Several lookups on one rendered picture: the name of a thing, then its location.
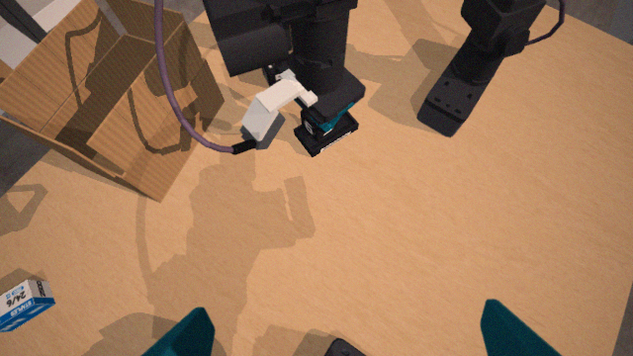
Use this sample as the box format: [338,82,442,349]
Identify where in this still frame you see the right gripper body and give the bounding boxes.
[241,46,366,141]

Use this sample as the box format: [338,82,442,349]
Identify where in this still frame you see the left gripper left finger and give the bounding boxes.
[141,308,215,356]

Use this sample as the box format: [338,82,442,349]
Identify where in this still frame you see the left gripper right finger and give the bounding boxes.
[480,299,562,356]

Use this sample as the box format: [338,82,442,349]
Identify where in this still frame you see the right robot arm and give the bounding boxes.
[203,0,547,150]

